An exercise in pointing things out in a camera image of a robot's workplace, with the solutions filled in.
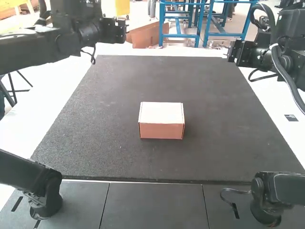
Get black mat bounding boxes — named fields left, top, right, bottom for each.
left=30, top=55, right=305, bottom=184

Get black cable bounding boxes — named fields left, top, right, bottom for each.
left=219, top=187, right=253, bottom=204
left=247, top=68, right=279, bottom=83
left=80, top=46, right=97, bottom=65

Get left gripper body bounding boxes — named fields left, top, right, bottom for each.
left=99, top=17, right=127, bottom=45

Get cardboard box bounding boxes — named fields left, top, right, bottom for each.
left=138, top=101, right=185, bottom=140

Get yellow bin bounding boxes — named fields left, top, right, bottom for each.
left=114, top=0, right=131, bottom=16

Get brown cardboard sheet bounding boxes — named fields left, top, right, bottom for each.
left=125, top=21, right=170, bottom=49

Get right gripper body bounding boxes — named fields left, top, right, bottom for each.
left=227, top=39, right=257, bottom=68

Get person's legs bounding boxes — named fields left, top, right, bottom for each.
left=147, top=0, right=160, bottom=21

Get blue metal frame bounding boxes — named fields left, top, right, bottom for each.
left=159, top=0, right=203, bottom=49
left=202, top=0, right=260, bottom=48

